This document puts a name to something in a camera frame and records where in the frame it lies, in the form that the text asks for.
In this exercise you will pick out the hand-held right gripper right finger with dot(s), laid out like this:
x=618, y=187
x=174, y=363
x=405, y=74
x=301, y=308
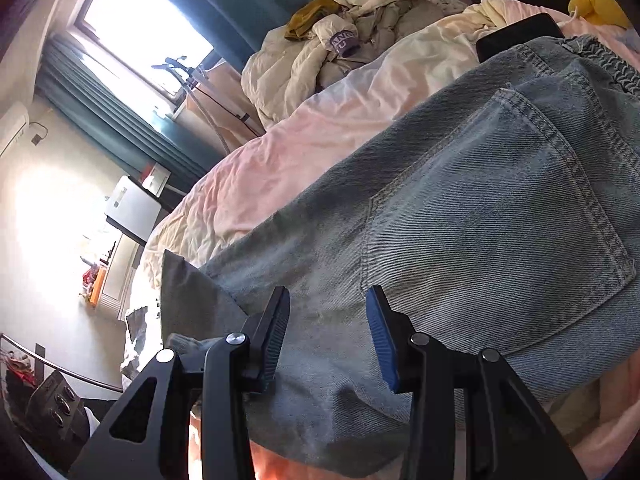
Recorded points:
x=382, y=340

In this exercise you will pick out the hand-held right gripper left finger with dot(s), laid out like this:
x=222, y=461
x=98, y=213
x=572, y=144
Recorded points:
x=272, y=340

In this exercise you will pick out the blue denim jeans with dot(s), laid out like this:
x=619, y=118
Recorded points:
x=475, y=185

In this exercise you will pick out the metal clothes rack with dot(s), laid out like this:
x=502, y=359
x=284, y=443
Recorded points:
x=60, y=367

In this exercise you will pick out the orange box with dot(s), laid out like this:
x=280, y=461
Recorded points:
x=96, y=285

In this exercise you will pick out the white cabinet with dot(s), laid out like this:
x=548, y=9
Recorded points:
x=119, y=275

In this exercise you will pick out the pink bed sheet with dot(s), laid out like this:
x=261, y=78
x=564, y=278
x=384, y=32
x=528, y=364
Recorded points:
x=280, y=160

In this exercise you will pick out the white floor appliance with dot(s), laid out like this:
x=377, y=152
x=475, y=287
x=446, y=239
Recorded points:
x=135, y=207

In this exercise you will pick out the red and white box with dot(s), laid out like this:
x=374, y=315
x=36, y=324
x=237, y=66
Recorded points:
x=156, y=177

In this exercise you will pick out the teal curtain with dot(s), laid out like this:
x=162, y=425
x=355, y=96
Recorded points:
x=130, y=120

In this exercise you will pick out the black tripod stand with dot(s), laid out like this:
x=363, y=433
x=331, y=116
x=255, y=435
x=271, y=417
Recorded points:
x=192, y=82

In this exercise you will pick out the cream down jacket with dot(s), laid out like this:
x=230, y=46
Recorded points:
x=290, y=70

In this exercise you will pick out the white air conditioner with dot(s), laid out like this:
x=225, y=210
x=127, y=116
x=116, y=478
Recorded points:
x=12, y=127

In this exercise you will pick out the mustard yellow garment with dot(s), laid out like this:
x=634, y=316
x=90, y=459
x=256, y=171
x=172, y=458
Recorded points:
x=307, y=15

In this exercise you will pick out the black phone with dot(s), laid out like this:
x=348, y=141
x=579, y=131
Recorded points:
x=520, y=35

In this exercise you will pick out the yellow plush toy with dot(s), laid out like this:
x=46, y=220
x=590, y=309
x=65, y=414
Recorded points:
x=597, y=7

